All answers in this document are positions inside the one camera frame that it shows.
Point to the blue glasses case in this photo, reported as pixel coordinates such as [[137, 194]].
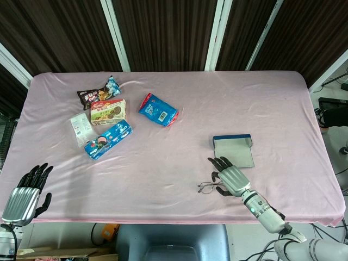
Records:
[[233, 152]]

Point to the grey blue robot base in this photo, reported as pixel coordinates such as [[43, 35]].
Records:
[[171, 239]]

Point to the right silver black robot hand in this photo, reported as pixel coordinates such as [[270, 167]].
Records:
[[233, 180]]

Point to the blue Oreo cookie box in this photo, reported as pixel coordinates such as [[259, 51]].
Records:
[[108, 140]]

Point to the dark brown snack packet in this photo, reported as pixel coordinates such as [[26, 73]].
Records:
[[91, 96]]

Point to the pink tablecloth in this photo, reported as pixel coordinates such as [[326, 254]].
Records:
[[152, 190]]

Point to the eyeglasses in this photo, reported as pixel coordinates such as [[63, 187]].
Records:
[[206, 189]]

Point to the orange device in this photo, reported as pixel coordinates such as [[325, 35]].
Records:
[[108, 232]]

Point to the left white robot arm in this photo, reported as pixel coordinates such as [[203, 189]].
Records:
[[8, 242]]

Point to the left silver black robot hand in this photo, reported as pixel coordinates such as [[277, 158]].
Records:
[[21, 204]]

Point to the blue red cookie bag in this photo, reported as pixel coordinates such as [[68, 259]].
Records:
[[156, 110]]

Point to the light blue snack packet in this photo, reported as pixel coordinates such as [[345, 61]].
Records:
[[112, 87]]

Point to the white frame post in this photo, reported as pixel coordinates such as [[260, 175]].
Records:
[[329, 70], [263, 35], [217, 35], [115, 35], [13, 65]]

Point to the white tissue packet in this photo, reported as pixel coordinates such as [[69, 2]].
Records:
[[80, 127]]

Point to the green cream cookie box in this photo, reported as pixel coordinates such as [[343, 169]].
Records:
[[108, 111]]

